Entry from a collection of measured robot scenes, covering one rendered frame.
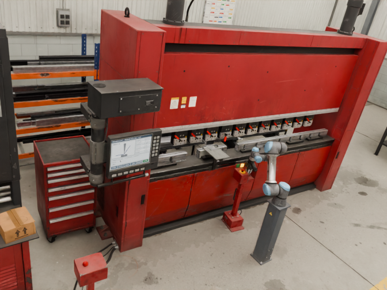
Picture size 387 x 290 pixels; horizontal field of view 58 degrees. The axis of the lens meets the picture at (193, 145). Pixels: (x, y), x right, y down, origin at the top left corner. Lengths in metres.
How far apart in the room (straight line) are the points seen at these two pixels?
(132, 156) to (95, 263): 0.83
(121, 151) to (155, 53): 0.84
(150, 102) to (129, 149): 0.40
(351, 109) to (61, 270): 4.09
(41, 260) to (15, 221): 1.30
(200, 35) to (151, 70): 0.64
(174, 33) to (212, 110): 0.99
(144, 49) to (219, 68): 0.99
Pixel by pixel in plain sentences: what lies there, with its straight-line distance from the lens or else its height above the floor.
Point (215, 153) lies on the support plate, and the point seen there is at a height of 1.00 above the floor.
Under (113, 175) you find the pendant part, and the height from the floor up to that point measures 1.28.
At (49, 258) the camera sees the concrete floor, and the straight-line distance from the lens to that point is 3.95.
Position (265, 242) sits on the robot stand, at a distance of 3.97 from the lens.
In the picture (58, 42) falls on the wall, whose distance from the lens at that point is 7.23.
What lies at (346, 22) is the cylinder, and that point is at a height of 2.44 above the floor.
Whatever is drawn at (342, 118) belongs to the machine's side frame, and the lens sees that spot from 5.37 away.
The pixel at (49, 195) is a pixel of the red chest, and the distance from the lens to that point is 3.66.
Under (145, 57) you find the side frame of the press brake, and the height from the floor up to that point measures 2.09.
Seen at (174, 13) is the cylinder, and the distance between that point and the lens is 3.26.
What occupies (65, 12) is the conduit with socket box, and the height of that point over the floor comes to 1.66.
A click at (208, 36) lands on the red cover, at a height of 2.23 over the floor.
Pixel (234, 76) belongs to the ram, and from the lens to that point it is 3.74.
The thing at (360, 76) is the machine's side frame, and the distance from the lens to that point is 5.20.
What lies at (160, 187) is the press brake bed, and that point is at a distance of 3.74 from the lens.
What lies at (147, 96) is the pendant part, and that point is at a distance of 2.64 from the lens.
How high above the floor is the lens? 2.82
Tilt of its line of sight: 27 degrees down
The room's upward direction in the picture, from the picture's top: 10 degrees clockwise
